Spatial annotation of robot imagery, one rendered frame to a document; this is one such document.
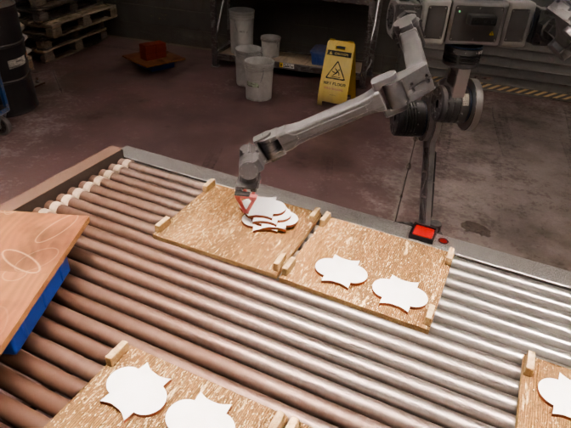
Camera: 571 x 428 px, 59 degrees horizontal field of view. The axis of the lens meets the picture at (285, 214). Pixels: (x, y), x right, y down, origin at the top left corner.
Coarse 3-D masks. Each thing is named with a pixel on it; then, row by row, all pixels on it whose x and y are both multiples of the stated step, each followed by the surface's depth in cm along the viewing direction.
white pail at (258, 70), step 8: (256, 56) 502; (248, 64) 482; (256, 64) 505; (264, 64) 505; (272, 64) 486; (248, 72) 488; (256, 72) 484; (264, 72) 485; (272, 72) 494; (248, 80) 492; (256, 80) 489; (264, 80) 490; (272, 80) 500; (248, 88) 497; (256, 88) 493; (264, 88) 495; (248, 96) 502; (256, 96) 498; (264, 96) 500
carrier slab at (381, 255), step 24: (312, 240) 153; (336, 240) 153; (360, 240) 154; (384, 240) 154; (408, 240) 155; (312, 264) 143; (360, 264) 144; (384, 264) 145; (408, 264) 145; (432, 264) 146; (312, 288) 135; (336, 288) 135; (360, 288) 136; (432, 288) 137; (384, 312) 129
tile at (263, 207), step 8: (248, 200) 162; (256, 200) 162; (264, 200) 162; (272, 200) 163; (240, 208) 158; (256, 208) 158; (264, 208) 159; (272, 208) 159; (280, 208) 159; (248, 216) 155; (256, 216) 156; (264, 216) 155; (272, 216) 155
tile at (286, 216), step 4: (288, 212) 159; (280, 216) 157; (284, 216) 157; (288, 216) 158; (256, 220) 155; (260, 220) 155; (264, 220) 155; (268, 220) 155; (272, 220) 155; (276, 220) 155; (280, 220) 156; (284, 220) 156; (272, 224) 155; (276, 224) 154
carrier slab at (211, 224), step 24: (216, 192) 174; (192, 216) 161; (216, 216) 161; (240, 216) 162; (168, 240) 150; (192, 240) 150; (216, 240) 151; (240, 240) 151; (264, 240) 152; (288, 240) 152; (240, 264) 142; (264, 264) 142
